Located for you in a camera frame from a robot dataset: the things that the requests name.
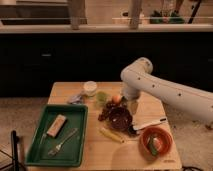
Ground silver metal fork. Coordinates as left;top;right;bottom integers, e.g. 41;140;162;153
48;128;78;156

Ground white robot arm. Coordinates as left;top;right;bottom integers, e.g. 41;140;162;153
120;57;213;125

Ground orange fruit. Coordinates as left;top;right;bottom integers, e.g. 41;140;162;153
112;95;122;104

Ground dark red bowl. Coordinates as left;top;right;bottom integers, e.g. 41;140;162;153
109;107;132;131

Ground dark purple grapes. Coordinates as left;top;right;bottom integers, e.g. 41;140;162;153
98;101;116;121

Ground green plastic cup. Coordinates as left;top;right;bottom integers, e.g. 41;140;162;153
96;91;107;105

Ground orange bowl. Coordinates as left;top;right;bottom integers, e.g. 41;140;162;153
139;126;172;157

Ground green vegetable in bowl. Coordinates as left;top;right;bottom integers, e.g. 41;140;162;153
147;136;158;156

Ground white round container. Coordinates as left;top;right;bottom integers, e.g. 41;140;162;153
83;81;97;97

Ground green plastic tray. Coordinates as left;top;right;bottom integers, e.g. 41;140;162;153
25;105;88;167

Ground tan wooden block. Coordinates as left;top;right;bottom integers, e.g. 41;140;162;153
47;114;66;137

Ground white handled knife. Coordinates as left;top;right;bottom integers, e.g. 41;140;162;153
132;118;167;131

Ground black chair frame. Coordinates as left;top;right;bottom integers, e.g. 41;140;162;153
0;130;27;171

